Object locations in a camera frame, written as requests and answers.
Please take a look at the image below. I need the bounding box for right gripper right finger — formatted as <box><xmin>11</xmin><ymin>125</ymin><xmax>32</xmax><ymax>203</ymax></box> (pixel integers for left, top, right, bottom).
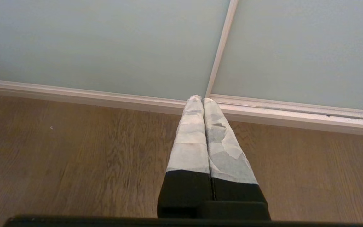
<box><xmin>200</xmin><ymin>98</ymin><xmax>271</xmax><ymax>220</ymax></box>

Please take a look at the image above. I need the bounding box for frosted glass sliding wardrobe door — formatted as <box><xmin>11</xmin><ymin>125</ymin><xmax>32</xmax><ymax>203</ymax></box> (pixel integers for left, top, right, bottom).
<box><xmin>0</xmin><ymin>0</ymin><xmax>239</xmax><ymax>109</ymax></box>
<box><xmin>205</xmin><ymin>0</ymin><xmax>363</xmax><ymax>122</ymax></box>

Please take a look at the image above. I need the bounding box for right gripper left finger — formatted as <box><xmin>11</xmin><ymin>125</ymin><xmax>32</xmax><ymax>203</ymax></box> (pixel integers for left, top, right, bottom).
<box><xmin>157</xmin><ymin>95</ymin><xmax>214</xmax><ymax>219</ymax></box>

